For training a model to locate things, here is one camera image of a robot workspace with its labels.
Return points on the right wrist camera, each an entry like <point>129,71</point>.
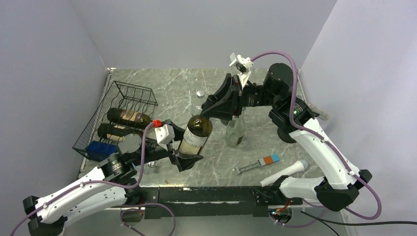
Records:
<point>242,66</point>

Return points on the dark green wine bottle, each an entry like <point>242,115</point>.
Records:
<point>115,133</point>

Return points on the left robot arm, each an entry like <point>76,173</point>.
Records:
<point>113,182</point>

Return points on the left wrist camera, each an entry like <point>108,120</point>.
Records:
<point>164,132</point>

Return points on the clear glass bottle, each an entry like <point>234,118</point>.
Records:
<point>235,130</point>

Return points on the clear labelled bottle silver cap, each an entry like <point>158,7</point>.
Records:
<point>225,122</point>

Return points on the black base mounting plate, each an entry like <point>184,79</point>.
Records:
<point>161,202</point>

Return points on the grey tool coloured blocks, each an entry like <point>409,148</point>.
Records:
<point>265,161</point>

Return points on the blue square glass bottle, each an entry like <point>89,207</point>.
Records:
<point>128,150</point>

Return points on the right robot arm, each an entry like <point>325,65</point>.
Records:
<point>341,182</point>

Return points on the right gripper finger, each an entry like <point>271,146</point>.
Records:
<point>230,84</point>
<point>222,107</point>

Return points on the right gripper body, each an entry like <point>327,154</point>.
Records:
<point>256,95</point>

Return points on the green wine bottle grey cap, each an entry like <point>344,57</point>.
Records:
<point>128,118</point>

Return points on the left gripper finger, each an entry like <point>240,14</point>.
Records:
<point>178,131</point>
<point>185,163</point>

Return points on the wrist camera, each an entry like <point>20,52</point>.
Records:
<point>164,132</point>
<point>242,66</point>

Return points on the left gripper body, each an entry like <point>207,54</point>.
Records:
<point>155,152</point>

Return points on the black wire wine rack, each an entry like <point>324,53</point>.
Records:
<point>125,109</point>

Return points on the grey handheld microphone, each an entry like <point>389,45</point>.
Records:
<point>321,114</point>

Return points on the white toy microphone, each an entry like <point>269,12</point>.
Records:
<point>298,166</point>

